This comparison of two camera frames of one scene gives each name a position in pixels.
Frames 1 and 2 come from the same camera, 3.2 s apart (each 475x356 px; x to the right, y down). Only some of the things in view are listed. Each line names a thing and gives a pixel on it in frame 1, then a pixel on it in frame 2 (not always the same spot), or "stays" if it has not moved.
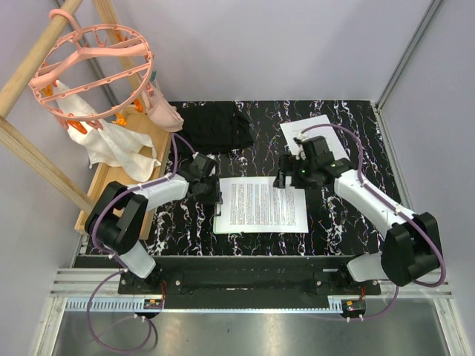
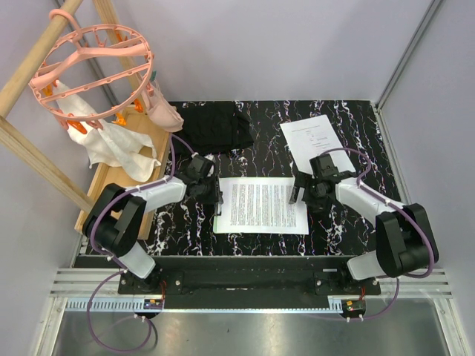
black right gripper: [287, 163] to [304, 180]
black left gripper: [215, 197] stays
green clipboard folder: [218, 222] stays
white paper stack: [292, 129] stays
